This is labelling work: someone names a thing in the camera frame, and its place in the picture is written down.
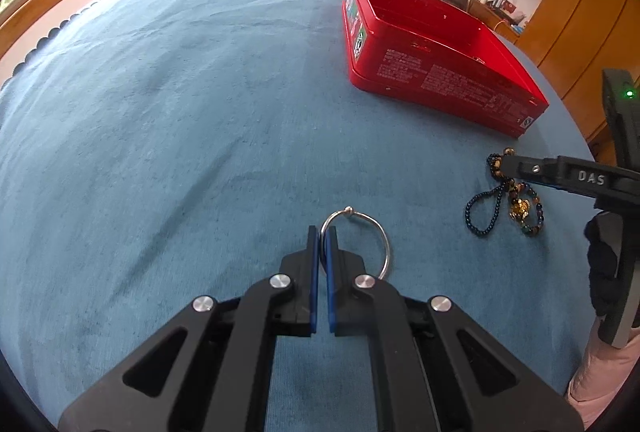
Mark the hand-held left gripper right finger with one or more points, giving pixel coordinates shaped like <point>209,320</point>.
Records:
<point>330,282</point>

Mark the dark blue bead strand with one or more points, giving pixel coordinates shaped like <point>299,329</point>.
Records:
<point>470,219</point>

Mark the red tin box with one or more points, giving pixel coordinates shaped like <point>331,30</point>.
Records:
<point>450,77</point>

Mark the person's right hand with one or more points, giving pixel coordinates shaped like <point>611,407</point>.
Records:
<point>602,262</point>

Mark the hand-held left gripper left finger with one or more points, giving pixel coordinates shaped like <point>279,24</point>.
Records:
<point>313,282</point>

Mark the thin silver bangle with clasp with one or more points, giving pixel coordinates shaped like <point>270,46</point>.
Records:
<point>385,237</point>

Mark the wooden wardrobe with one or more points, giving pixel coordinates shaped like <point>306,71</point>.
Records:
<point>590,12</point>

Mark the wooden desk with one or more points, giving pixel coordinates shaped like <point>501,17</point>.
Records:
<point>500,20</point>

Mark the person's right forearm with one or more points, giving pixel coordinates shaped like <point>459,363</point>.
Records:
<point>600,377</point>

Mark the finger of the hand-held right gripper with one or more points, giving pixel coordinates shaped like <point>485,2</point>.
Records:
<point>530,168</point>

